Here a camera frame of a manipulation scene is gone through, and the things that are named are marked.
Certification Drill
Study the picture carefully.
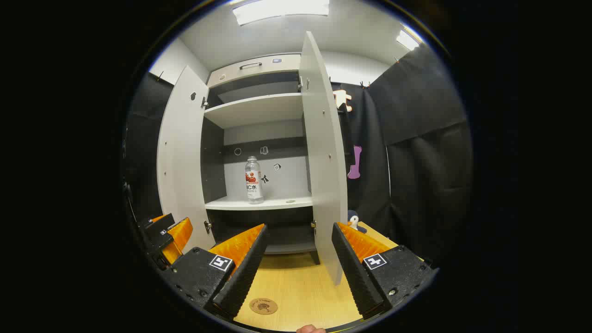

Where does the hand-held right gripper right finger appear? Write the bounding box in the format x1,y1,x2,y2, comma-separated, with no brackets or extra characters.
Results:
332,222,438,321

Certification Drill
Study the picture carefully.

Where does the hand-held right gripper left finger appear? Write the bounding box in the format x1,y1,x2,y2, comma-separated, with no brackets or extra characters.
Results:
160,224,269,321

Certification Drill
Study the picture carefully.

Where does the round brown coaster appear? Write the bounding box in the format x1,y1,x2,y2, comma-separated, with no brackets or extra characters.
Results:
249,298,278,315

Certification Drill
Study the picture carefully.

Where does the white cabinet door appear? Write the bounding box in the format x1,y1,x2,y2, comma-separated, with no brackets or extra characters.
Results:
298,31,348,286
156,65,216,254

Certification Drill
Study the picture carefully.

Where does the white and grey cabinet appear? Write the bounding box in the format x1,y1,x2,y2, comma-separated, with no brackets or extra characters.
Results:
200,53,321,265

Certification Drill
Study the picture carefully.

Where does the clear plastic bottle red label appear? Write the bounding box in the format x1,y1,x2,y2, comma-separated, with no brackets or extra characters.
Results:
245,156,265,204

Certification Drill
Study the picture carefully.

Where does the white cabinet shelf board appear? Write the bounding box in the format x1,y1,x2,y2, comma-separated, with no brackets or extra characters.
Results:
203,92,304,129
205,194,314,211

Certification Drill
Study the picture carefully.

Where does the white cabinet drawer front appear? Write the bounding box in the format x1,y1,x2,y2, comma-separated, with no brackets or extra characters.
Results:
207,54,302,88

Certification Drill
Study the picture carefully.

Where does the small plush penguin toy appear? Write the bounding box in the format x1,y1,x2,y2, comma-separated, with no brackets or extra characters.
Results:
347,210,368,234

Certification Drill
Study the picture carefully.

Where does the black backdrop cloth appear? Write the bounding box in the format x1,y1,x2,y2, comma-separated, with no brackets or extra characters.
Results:
123,44,473,266

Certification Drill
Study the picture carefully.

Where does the small ceiling light panel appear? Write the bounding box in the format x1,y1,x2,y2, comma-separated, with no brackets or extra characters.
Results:
396,30,419,51

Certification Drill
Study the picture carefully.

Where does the large ceiling light panel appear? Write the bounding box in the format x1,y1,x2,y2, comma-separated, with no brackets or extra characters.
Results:
231,0,330,26

